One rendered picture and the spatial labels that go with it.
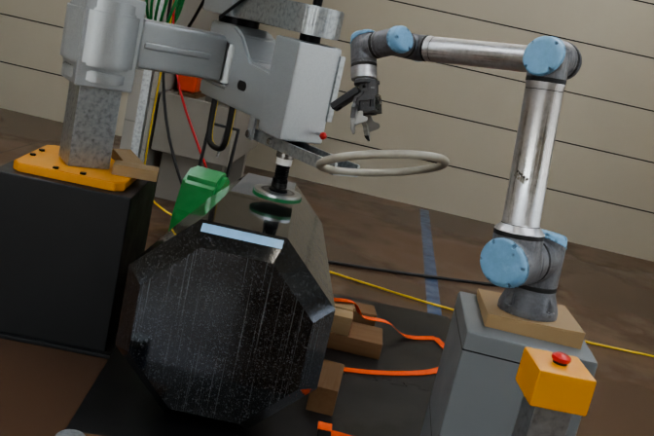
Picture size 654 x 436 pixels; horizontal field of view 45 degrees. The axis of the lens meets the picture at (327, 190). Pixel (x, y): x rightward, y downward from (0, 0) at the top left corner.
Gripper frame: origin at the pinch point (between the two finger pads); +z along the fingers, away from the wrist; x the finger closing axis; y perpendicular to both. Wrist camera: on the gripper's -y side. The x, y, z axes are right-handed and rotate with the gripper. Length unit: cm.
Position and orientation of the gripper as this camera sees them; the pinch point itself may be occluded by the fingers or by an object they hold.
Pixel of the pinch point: (359, 138)
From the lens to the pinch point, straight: 271.1
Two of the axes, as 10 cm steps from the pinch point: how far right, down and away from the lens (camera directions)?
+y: 9.2, -0.6, -3.9
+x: 4.0, 1.0, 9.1
